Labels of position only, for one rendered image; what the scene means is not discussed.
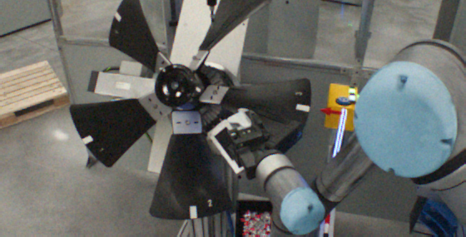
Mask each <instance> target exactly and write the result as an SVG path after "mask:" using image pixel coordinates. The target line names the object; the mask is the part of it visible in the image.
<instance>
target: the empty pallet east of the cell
mask: <svg viewBox="0 0 466 237"><path fill-rule="evenodd" d="M51 99H53V102H54V103H53V104H52V105H50V106H46V107H43V108H41V109H39V110H36V111H33V112H30V113H28V114H24V115H21V116H16V115H15V113H14V112H15V111H20V110H21V109H24V108H27V107H29V106H33V105H35V104H37V103H42V102H45V101H49V100H51ZM69 104H71V103H70V101H69V98H68V93H67V90H66V89H65V88H64V86H63V85H62V84H61V82H60V80H59V79H58V77H57V74H55V73H54V72H53V70H52V68H51V67H50V65H49V64H48V62H47V61H44V62H39V63H36V64H33V65H30V66H26V67H21V68H18V69H16V70H13V71H10V72H5V73H3V74H0V129H2V128H3V127H5V128H6V127H8V126H11V125H14V124H17V123H18V122H23V121H26V120H29V119H31V118H33V117H35V116H41V115H43V114H46V113H48V112H50V111H54V110H56V109H59V108H61V107H64V106H67V105H69Z"/></svg>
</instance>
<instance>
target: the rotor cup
mask: <svg viewBox="0 0 466 237"><path fill-rule="evenodd" d="M173 81H177V83H178V87H177V88H176V89H173V88H171V83H172V82H173ZM210 85H212V83H211V81H210V79H209V78H208V77H207V76H206V75H205V74H204V73H202V72H194V71H192V70H191V69H190V68H189V67H187V66H185V65H183V64H179V63H174V64H171V65H168V66H166V67H164V68H163V69H162V70H161V71H160V72H159V73H158V75H157V77H156V80H155V93H156V96H157V98H158V99H159V101H160V102H161V103H163V104H164V105H166V106H168V107H170V108H172V109H173V111H199V114H200V115H202V114H203V113H205V111H206V110H207V109H208V107H209V106H210V104H209V103H203V102H198V100H199V98H200V96H201V95H202V93H203V92H204V91H205V89H206V88H207V87H208V86H210ZM196 88H199V89H200V91H197V90H196ZM177 107H180V108H182V109H178V108H177Z"/></svg>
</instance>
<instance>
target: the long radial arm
mask: <svg viewBox="0 0 466 237"><path fill-rule="evenodd" d="M155 80H156V79H146V78H140V77H129V76H124V75H118V74H113V73H108V72H99V76H98V79H97V85H96V89H95V93H97V94H100V95H103V96H106V97H110V98H112V99H122V98H127V97H133V98H137V99H138V98H140V97H141V96H143V95H145V94H147V93H148V92H150V91H152V90H154V89H155Z"/></svg>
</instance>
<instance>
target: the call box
mask: <svg viewBox="0 0 466 237"><path fill-rule="evenodd" d="M340 96H346V97H348V98H349V104H346V105H344V104H341V103H339V102H338V98H339V97H340ZM351 100H354V101H356V100H357V88H355V99H350V87H349V86H341V85H334V84H331V83H330V89H329V94H328V99H327V105H326V108H327V107H331V110H336V111H342V109H343V108H344V107H345V109H346V117H345V124H344V129H343V130H347V131H354V109H355V104H351ZM341 117H342V115H339V114H333V113H330V115H327V114H326V113H325V127H331V128H336V129H339V128H340V122H341Z"/></svg>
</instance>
